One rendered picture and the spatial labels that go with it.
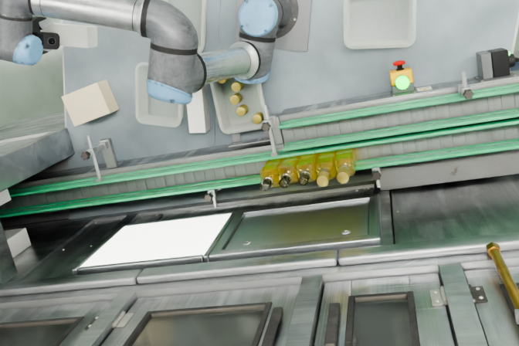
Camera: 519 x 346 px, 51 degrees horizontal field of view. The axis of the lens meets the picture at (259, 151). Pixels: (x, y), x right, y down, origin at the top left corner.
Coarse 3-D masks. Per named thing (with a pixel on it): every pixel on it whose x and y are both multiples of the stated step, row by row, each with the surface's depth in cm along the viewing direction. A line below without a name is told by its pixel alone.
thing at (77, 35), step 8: (56, 24) 162; (64, 24) 164; (72, 24) 166; (56, 32) 161; (64, 32) 161; (72, 32) 160; (80, 32) 160; (88, 32) 160; (96, 32) 165; (64, 40) 162; (72, 40) 161; (80, 40) 161; (88, 40) 161; (96, 40) 165
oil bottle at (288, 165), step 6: (294, 156) 174; (282, 162) 169; (288, 162) 168; (294, 162) 166; (282, 168) 163; (288, 168) 162; (294, 168) 162; (282, 174) 162; (288, 174) 161; (294, 174) 162; (294, 180) 162
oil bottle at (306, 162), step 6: (300, 156) 173; (306, 156) 171; (312, 156) 169; (300, 162) 165; (306, 162) 164; (312, 162) 162; (300, 168) 161; (306, 168) 160; (312, 168) 160; (312, 174) 160; (312, 180) 161
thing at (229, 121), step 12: (216, 84) 188; (228, 84) 191; (252, 84) 189; (216, 96) 186; (228, 96) 192; (252, 96) 190; (216, 108) 187; (228, 108) 193; (252, 108) 192; (228, 120) 194; (240, 120) 194; (252, 120) 193; (228, 132) 188
